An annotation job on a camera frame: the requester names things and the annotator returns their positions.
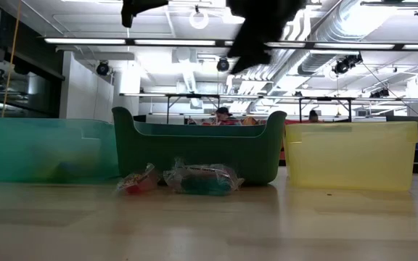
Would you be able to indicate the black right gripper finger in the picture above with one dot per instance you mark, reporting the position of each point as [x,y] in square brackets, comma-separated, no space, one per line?
[252,50]

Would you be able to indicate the long red wrapped candy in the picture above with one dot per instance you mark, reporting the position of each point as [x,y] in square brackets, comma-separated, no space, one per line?
[138,181]

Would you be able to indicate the black frame table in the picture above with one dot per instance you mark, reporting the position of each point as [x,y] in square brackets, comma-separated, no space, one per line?
[194,96]

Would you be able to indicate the person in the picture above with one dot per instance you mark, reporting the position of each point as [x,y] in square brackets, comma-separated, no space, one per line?
[314,116]
[224,115]

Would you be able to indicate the yellow translucent bin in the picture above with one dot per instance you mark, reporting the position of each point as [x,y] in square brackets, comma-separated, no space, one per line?
[350,156]

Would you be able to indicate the yellow candy pack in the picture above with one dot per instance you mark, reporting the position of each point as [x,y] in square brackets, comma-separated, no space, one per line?
[67,166]

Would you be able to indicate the blue candy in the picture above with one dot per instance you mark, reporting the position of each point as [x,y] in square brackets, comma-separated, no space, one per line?
[201,181]

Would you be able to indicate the dark teal plastic bin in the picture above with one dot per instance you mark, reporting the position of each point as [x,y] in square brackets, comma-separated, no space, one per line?
[201,148]

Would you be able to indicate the black overhead light bar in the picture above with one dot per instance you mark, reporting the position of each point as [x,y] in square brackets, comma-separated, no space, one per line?
[176,42]

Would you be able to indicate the light teal translucent bin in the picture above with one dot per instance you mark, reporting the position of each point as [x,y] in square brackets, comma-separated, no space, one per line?
[20,152]

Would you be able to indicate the black ceiling spotlight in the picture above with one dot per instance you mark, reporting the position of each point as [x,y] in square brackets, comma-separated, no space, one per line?
[345,64]
[223,64]
[102,68]

